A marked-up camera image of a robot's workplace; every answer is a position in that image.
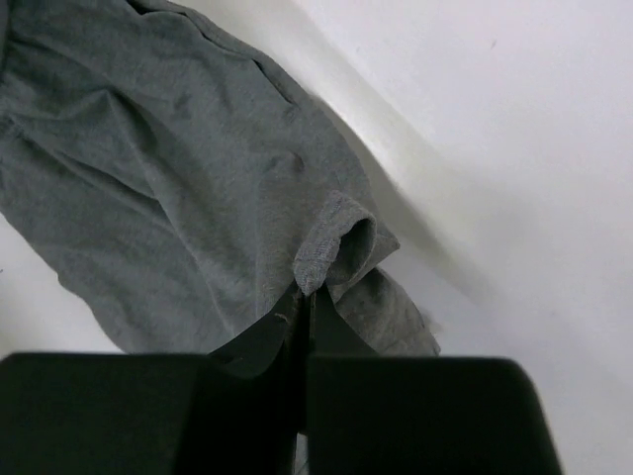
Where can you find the grey shorts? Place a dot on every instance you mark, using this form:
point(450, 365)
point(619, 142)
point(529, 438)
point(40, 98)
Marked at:
point(178, 180)

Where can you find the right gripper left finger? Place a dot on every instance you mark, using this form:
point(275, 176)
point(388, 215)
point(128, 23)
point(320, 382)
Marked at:
point(227, 412)

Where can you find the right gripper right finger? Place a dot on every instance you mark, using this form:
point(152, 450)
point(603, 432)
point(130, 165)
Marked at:
point(373, 414)

